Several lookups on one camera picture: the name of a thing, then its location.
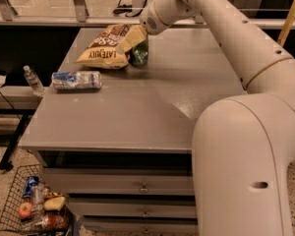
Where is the clear plastic water bottle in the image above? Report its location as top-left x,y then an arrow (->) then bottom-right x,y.
24,65 -> 44,97

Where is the grey drawer cabinet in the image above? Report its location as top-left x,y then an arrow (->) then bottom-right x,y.
20,29 -> 243,235

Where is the black wire basket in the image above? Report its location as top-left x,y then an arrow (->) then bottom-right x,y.
0,164 -> 72,236

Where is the blue can in basket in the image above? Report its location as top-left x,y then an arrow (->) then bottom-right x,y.
23,176 -> 39,198

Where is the brown chip bag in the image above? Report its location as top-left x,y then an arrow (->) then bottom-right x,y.
76,25 -> 133,69

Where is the black cable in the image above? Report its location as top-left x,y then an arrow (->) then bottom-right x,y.
0,76 -> 23,120

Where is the green soda can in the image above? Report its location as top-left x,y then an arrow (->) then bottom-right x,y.
130,39 -> 148,66

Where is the yellow sponge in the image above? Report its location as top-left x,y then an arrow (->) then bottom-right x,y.
43,197 -> 65,211

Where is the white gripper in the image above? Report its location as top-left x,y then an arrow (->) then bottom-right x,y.
116,0 -> 169,54

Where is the red apple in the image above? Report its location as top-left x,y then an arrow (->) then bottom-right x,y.
18,202 -> 32,219

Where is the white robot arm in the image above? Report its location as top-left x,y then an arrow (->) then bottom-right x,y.
140,0 -> 295,236

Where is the red snack bag in basket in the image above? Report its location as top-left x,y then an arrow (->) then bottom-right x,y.
41,213 -> 69,230

